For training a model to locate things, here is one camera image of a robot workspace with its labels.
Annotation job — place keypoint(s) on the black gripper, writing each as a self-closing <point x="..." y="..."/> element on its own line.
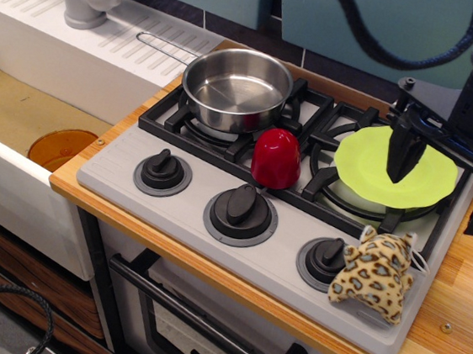
<point x="425" y="115"/>

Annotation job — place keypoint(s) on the leopard spotted stuffed cheetah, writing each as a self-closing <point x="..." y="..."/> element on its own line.
<point x="376" y="273"/>

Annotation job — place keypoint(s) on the wooden drawer fronts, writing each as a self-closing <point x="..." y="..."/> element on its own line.
<point x="77" y="326"/>

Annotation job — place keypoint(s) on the black stove knob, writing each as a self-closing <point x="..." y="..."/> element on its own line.
<point x="240" y="217"/>
<point x="319" y="261"/>
<point x="162" y="174"/>

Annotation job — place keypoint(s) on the black burner grate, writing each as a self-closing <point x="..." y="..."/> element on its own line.
<point x="342" y="208"/>
<point x="305" y="115"/>

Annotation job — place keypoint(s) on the black middle stove knob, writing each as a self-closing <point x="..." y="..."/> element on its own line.
<point x="240" y="217"/>

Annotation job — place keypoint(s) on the black right stove knob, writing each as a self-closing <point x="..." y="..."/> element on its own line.
<point x="319" y="261"/>

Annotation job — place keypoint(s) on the black right burner grate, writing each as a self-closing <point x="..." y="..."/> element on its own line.
<point x="342" y="208"/>

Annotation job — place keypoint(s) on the black left burner grate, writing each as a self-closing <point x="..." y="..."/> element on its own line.
<point x="305" y="115"/>

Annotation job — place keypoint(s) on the lime green plate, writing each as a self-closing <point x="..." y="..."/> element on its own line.
<point x="361" y="162"/>

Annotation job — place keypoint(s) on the red toy sweet potato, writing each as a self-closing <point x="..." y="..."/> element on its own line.
<point x="276" y="159"/>

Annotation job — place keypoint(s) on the white toy sink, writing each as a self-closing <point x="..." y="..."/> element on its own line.
<point x="55" y="77"/>

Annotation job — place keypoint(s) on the black oven door handle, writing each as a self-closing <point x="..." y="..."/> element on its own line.
<point x="135" y="273"/>

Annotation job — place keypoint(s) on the stainless steel pan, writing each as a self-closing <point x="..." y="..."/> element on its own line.
<point x="233" y="90"/>

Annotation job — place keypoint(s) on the oven door with window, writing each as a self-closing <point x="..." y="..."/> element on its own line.
<point x="148" y="325"/>

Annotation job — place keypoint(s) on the black left stove knob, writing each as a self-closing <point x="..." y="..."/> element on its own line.
<point x="162" y="174"/>

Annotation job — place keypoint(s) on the grey toy stove top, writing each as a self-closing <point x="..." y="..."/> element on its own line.
<point x="270" y="266"/>

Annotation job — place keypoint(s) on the orange sink drain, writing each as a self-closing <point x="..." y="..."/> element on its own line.
<point x="53" y="150"/>

